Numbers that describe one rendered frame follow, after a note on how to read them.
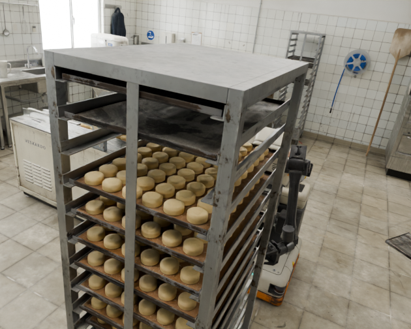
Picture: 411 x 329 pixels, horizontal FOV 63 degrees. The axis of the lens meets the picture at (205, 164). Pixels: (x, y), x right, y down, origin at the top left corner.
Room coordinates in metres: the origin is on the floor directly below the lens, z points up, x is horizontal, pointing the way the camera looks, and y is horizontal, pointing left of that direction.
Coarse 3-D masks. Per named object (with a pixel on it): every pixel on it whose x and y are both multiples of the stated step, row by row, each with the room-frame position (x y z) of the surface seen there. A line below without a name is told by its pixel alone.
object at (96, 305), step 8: (240, 272) 1.02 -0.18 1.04; (232, 288) 0.94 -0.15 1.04; (88, 304) 0.79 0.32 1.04; (96, 304) 0.78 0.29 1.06; (104, 304) 0.79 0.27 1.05; (104, 312) 0.77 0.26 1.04; (112, 312) 0.75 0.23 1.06; (120, 312) 0.76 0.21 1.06; (112, 320) 0.74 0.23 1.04; (120, 320) 0.75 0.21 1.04; (136, 320) 0.74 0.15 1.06; (136, 328) 0.72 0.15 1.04; (144, 328) 0.71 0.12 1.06; (152, 328) 0.71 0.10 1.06
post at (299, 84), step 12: (300, 84) 1.15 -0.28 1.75; (300, 96) 1.15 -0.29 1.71; (288, 108) 1.16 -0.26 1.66; (288, 120) 1.16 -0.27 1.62; (288, 132) 1.15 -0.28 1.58; (288, 144) 1.15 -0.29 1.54; (276, 168) 1.16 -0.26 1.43; (276, 180) 1.16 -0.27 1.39; (276, 192) 1.15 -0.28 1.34; (276, 204) 1.15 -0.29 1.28; (264, 228) 1.16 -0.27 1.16; (264, 240) 1.15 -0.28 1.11; (264, 252) 1.15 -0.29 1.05; (252, 288) 1.16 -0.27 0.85; (252, 300) 1.15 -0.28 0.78
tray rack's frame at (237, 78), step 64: (64, 64) 0.75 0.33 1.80; (128, 64) 0.72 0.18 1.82; (192, 64) 0.83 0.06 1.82; (256, 64) 0.97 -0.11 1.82; (64, 128) 0.78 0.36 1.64; (128, 128) 0.69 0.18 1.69; (64, 192) 0.77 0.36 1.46; (128, 192) 0.69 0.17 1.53; (64, 256) 0.77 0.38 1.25; (128, 256) 0.69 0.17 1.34; (128, 320) 0.69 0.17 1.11
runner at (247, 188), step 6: (276, 156) 1.12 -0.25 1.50; (270, 162) 1.05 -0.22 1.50; (264, 168) 0.98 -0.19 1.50; (258, 174) 0.92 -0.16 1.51; (252, 180) 0.87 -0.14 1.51; (246, 186) 0.82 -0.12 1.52; (252, 186) 0.88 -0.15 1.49; (240, 192) 0.78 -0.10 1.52; (246, 192) 0.83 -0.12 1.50; (240, 198) 0.78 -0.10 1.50; (234, 204) 0.74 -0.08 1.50; (198, 234) 0.61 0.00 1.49
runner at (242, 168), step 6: (282, 126) 1.13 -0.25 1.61; (276, 132) 1.05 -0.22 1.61; (282, 132) 1.15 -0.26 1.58; (270, 138) 0.98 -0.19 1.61; (276, 138) 1.06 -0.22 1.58; (264, 144) 0.93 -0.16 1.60; (270, 144) 1.00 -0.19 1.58; (258, 150) 0.87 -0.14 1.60; (264, 150) 0.94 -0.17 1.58; (252, 156) 0.83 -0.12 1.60; (258, 156) 0.88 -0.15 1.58; (246, 162) 0.78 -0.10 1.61; (252, 162) 0.84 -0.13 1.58; (240, 168) 0.74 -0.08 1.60; (246, 168) 0.79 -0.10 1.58; (240, 174) 0.75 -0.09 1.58; (210, 192) 0.65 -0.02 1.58; (204, 198) 0.62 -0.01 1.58; (210, 198) 0.62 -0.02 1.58; (210, 204) 0.60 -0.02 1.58
